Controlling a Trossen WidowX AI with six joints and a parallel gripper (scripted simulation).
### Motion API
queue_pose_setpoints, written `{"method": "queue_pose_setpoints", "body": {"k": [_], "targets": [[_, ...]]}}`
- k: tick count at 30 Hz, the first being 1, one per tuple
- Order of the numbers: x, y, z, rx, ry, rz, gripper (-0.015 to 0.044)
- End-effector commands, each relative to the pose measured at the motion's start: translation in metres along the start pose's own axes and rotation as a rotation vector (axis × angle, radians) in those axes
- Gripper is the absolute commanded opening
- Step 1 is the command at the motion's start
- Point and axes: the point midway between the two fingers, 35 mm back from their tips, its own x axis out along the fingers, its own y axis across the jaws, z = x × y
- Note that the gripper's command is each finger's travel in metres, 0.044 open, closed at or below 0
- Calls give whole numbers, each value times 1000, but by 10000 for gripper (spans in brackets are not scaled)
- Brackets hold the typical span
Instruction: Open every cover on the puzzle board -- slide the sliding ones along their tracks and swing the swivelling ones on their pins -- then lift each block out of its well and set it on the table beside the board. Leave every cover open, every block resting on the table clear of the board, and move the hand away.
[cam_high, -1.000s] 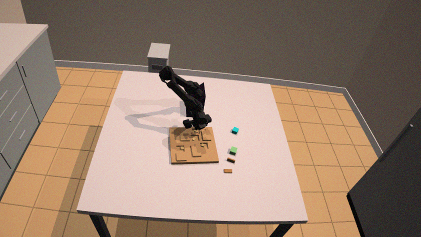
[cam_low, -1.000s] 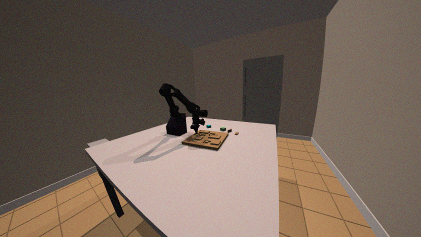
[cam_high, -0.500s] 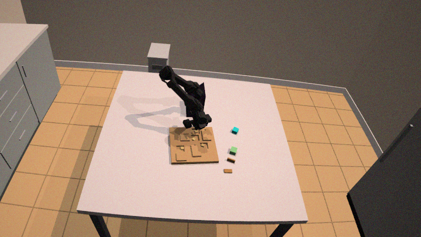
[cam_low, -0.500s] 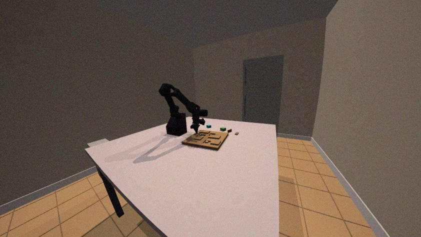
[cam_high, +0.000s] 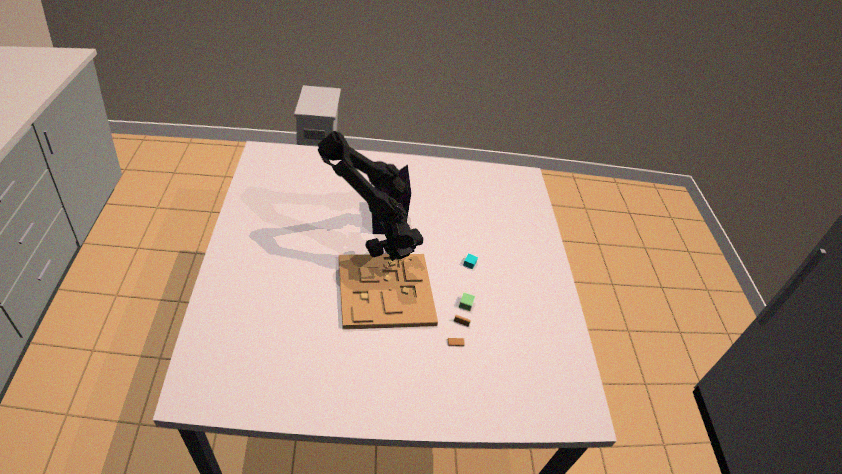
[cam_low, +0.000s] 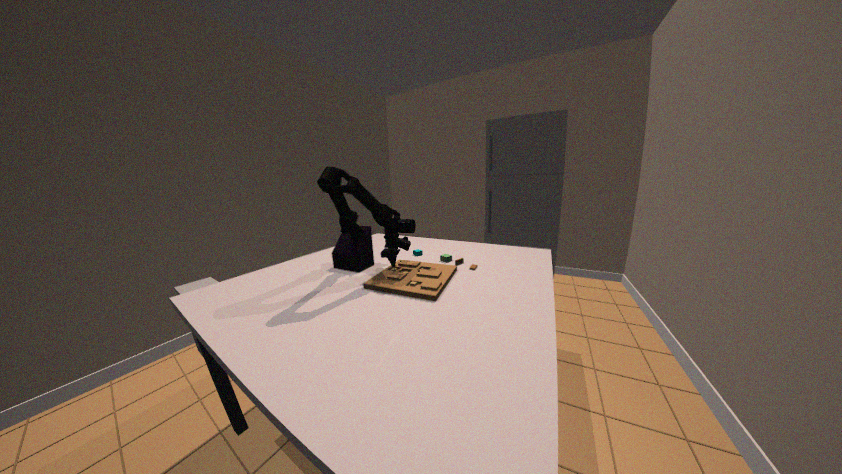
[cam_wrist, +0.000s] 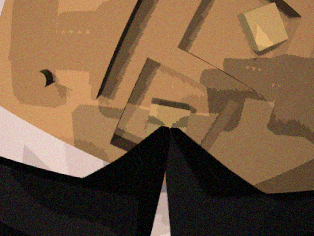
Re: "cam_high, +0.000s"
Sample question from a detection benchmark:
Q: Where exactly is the teal cube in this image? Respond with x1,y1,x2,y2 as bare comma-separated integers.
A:
463,254,478,269

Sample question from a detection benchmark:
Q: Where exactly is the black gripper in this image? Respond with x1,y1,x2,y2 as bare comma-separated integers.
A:
365,228,424,261

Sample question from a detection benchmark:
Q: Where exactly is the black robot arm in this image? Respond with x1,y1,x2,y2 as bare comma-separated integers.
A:
318,131,416,260

